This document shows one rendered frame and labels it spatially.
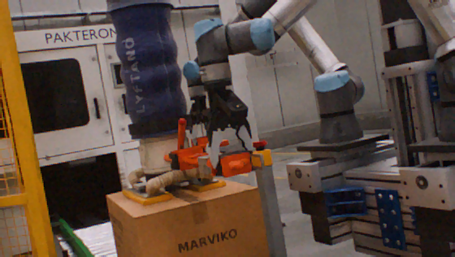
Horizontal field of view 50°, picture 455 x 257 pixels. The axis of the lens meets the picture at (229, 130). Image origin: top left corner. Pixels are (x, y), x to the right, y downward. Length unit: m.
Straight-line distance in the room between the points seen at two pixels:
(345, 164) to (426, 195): 0.46
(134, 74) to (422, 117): 0.93
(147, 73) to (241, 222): 0.58
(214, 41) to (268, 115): 10.81
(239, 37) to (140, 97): 0.61
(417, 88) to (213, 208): 0.70
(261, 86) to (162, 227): 10.57
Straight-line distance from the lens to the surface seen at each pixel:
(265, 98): 11.98
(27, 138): 2.08
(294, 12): 1.32
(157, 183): 1.59
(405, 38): 1.56
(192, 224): 1.50
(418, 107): 1.54
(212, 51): 1.20
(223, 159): 1.17
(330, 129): 1.67
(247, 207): 1.56
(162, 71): 1.69
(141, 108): 1.69
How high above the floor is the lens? 1.22
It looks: 3 degrees down
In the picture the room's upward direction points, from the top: 10 degrees counter-clockwise
